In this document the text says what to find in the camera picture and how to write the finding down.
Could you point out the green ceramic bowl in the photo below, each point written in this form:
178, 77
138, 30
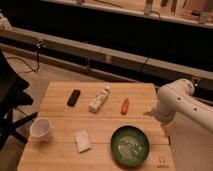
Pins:
129, 146

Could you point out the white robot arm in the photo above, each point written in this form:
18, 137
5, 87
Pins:
177, 96

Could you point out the white milk carton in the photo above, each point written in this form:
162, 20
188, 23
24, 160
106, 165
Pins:
99, 100

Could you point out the orange carrot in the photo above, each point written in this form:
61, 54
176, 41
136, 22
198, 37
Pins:
125, 105

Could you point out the black rectangular bar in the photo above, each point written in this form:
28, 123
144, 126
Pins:
73, 98

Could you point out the white paper cup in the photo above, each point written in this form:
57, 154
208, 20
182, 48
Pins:
41, 130

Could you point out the black office chair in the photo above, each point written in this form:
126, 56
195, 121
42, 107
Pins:
12, 94

